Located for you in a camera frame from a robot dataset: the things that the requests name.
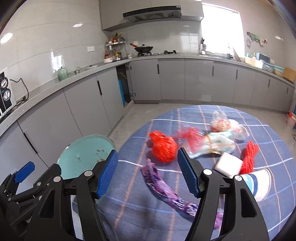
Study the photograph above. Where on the white blue paper cup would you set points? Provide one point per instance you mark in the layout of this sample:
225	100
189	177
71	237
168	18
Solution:
259	183

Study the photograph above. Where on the grey base cabinets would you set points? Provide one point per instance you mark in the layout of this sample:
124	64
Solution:
87	103

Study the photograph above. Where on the clear plastic bag with food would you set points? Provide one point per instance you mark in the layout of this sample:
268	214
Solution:
222	124

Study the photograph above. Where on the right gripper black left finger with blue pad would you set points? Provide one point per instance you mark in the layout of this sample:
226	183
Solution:
52	218

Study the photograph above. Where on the blue plaid tablecloth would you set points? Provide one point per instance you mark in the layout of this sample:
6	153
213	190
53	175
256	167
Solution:
149	199

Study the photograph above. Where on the spice rack with bottles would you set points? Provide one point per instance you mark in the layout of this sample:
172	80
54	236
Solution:
115	47

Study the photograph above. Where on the green kettle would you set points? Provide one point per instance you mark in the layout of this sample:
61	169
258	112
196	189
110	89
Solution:
62	73

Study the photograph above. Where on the microwave oven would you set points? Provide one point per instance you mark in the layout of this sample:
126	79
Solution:
7	100

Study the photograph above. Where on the blue dish box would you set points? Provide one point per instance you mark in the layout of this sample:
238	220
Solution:
266	62

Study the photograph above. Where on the teal trash bin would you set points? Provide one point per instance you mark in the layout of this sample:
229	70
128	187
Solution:
83	154

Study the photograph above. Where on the wooden cutting board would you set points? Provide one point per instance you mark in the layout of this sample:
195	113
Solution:
289	74

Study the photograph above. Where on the white green package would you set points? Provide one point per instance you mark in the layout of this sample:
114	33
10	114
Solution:
216	143

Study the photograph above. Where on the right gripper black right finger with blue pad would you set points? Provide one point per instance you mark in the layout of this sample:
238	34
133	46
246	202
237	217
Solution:
242	218

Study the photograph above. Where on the grey upper cabinets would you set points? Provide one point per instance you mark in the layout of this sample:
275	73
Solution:
120	14

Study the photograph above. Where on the purple snack wrapper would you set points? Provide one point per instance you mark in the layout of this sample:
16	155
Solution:
153	179

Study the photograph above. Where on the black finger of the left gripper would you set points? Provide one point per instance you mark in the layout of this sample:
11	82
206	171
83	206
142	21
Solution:
11	183

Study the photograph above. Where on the black wok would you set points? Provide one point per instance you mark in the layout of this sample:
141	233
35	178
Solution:
142	49

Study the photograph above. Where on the pink transparent plastic bag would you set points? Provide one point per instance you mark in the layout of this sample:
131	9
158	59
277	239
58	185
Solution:
192	138

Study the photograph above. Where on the black range hood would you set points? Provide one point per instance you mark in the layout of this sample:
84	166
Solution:
153	14

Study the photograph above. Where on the red foam fruit net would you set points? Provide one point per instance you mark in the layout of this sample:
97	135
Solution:
249	155

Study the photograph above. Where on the red plastic bag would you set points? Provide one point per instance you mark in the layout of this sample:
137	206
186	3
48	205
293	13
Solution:
164	148

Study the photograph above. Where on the white paper box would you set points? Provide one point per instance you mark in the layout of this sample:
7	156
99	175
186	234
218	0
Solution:
228	165

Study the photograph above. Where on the white bowl on counter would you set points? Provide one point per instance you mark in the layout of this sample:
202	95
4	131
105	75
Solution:
108	60

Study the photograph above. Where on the pink bucket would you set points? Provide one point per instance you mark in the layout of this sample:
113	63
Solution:
291	120

